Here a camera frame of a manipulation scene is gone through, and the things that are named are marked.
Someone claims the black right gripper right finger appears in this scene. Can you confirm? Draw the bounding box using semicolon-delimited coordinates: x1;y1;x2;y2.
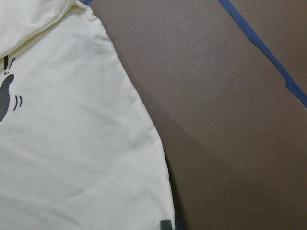
175;221;187;230

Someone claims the cream cat print t-shirt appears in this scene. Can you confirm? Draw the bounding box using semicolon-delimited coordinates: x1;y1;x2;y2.
0;0;175;230

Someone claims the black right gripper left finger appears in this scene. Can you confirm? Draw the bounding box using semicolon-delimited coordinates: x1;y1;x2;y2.
160;220;172;230

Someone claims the brown paper table cover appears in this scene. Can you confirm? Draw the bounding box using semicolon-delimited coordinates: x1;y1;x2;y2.
89;0;307;230

